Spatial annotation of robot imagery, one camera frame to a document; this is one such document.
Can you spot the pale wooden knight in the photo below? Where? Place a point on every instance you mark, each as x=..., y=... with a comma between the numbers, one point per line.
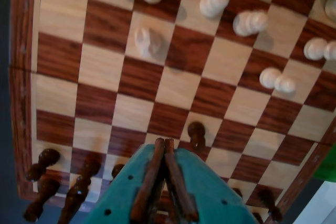
x=147, y=43

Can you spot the dark brown wooden knight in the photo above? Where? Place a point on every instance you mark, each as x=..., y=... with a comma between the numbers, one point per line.
x=74, y=200

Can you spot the dark brown wooden pawn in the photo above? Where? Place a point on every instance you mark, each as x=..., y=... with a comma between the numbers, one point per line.
x=44, y=161
x=118, y=170
x=269, y=200
x=237, y=192
x=92, y=163
x=197, y=132

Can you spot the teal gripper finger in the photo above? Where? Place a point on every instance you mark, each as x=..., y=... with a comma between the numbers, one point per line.
x=204, y=195
x=126, y=190

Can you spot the wooden folding chessboard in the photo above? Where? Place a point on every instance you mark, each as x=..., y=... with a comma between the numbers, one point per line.
x=105, y=64

